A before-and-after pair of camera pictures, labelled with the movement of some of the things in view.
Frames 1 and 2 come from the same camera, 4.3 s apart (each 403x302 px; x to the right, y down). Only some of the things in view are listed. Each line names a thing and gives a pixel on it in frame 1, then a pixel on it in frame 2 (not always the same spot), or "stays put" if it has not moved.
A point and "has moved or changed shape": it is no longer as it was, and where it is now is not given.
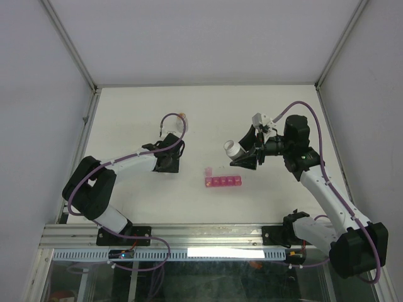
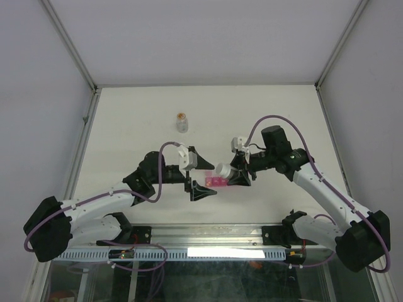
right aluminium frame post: (335, 51) stays put
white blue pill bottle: (233, 150) has moved or changed shape
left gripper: (173, 168) → (198, 191)
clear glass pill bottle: (180, 124) stays put
